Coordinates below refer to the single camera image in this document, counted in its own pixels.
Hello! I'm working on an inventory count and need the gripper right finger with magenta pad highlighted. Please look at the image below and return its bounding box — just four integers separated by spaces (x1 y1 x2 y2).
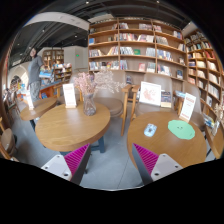
132 143 182 185

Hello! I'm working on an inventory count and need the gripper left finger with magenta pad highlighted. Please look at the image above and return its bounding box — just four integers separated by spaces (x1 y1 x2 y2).
42 144 91 185

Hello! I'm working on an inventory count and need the green round mouse pad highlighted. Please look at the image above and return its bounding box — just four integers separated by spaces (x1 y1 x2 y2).
168 120 195 140

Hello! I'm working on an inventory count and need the right round wooden table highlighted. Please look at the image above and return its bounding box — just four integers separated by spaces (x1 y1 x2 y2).
127 112 207 168

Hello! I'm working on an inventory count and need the middle round wooden table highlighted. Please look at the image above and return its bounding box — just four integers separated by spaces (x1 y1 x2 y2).
35 103 110 152

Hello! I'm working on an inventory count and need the dark book on chair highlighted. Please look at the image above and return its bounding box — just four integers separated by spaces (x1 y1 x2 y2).
161 91 171 108

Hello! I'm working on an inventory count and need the wooden chair with brown cushion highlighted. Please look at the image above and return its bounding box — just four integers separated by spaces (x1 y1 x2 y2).
78 69 133 137

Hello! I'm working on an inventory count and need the left small round wooden table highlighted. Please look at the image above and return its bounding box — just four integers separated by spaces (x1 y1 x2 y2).
20 98 57 121

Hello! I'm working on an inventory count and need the wooden chair at left edge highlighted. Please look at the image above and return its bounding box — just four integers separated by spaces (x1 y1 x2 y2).
0 117 18 161

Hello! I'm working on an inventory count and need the white poster with red map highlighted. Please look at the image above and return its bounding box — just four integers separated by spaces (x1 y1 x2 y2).
139 81 161 106

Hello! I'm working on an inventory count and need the white sign on middle table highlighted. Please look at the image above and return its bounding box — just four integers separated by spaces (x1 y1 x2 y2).
63 84 77 108

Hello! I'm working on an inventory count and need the white sign on table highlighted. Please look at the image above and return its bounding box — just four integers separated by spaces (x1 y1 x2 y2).
63 84 77 108
26 90 34 110

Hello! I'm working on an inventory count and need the white red sign right table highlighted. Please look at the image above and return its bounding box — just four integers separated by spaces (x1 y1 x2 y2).
179 93 196 122

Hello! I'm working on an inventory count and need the white sign on left table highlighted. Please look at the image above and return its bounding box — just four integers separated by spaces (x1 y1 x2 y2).
26 90 34 110

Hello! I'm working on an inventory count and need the glass vase with dried flowers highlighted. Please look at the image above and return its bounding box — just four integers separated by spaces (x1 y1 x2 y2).
72 69 126 117

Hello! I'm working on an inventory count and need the wooden armchair beige back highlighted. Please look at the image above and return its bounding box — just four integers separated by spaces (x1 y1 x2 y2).
131 73 174 119

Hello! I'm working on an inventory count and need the far low book display shelf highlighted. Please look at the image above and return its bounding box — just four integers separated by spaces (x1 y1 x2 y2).
53 63 72 82

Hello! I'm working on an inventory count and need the standing person in grey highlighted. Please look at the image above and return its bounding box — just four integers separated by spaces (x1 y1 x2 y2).
27 48 44 102

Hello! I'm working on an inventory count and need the right side wooden bookshelf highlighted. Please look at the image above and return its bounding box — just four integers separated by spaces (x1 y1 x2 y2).
183 29 224 116

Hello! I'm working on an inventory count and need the large wooden bookshelf wall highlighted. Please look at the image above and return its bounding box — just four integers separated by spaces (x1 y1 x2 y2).
88 17 187 81

